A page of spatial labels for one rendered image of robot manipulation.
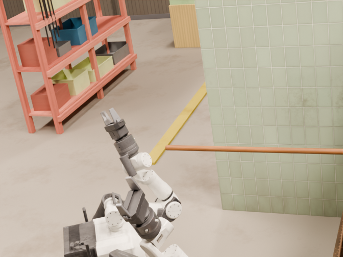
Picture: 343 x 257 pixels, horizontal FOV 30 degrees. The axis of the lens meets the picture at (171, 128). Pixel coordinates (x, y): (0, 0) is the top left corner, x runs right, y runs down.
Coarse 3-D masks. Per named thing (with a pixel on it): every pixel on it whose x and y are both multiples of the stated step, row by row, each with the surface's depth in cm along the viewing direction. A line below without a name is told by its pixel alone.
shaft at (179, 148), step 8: (264, 152) 336; (272, 152) 334; (280, 152) 332; (288, 152) 330; (296, 152) 329; (304, 152) 327; (312, 152) 325; (320, 152) 324; (328, 152) 322; (336, 152) 321
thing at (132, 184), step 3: (126, 177) 205; (129, 177) 205; (126, 180) 206; (129, 180) 206; (132, 180) 205; (129, 183) 207; (132, 183) 206; (135, 183) 206; (129, 186) 208; (132, 186) 208; (135, 186) 207; (138, 186) 207; (132, 189) 209; (135, 189) 209; (138, 189) 208
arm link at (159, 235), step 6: (162, 222) 218; (168, 222) 218; (156, 228) 211; (162, 228) 215; (168, 228) 217; (138, 234) 212; (150, 234) 210; (156, 234) 212; (162, 234) 216; (168, 234) 218; (150, 240) 214; (156, 240) 214; (162, 240) 216; (156, 246) 215
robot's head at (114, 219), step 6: (108, 204) 245; (114, 204) 244; (108, 210) 240; (114, 210) 239; (108, 216) 239; (114, 216) 240; (120, 216) 240; (108, 222) 240; (114, 222) 241; (120, 222) 241
